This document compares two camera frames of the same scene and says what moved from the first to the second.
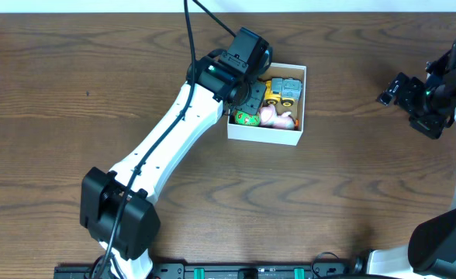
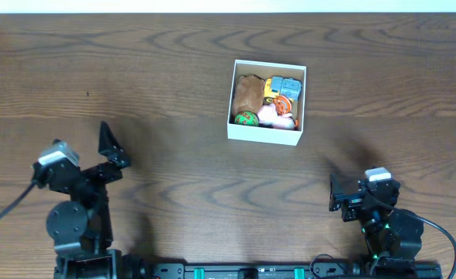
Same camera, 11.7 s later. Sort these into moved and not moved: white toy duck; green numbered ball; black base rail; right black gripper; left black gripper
Moved: left black gripper; right black gripper
Not moved: green numbered ball; black base rail; white toy duck
